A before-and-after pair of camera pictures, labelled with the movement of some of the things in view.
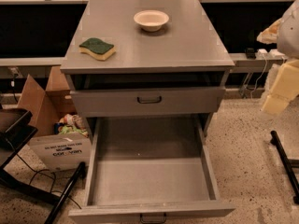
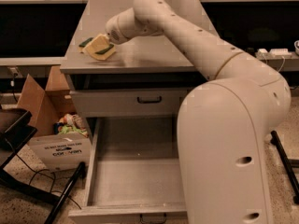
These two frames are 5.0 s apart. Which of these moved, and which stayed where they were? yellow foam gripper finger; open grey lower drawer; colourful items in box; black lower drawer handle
Moved: yellow foam gripper finger
Stayed: open grey lower drawer; colourful items in box; black lower drawer handle
